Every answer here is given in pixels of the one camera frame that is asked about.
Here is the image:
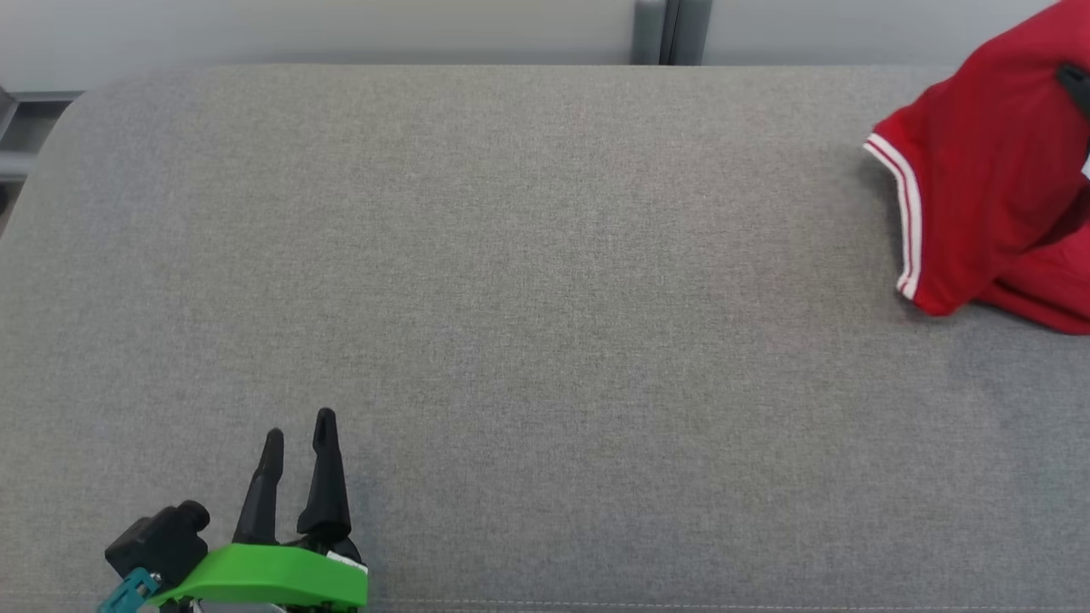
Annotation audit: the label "black left cable teal plug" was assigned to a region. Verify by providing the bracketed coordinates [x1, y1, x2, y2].
[95, 568, 164, 613]

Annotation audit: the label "red white-striped Bulls shorts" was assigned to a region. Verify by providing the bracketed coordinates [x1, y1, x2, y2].
[973, 223, 1090, 335]

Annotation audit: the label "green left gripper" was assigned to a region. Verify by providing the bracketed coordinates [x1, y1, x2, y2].
[149, 408, 370, 607]

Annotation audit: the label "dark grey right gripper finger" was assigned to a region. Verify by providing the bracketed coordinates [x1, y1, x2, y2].
[1056, 61, 1090, 116]

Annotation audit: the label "grey metal wheeled cart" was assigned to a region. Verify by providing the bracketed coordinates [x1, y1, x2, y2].
[0, 83, 84, 232]

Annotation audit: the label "grey partition post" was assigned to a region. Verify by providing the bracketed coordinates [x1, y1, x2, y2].
[671, 0, 714, 66]
[631, 0, 668, 66]

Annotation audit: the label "red white Bulls jersey shirt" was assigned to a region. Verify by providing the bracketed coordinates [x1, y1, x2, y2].
[863, 0, 1090, 318]

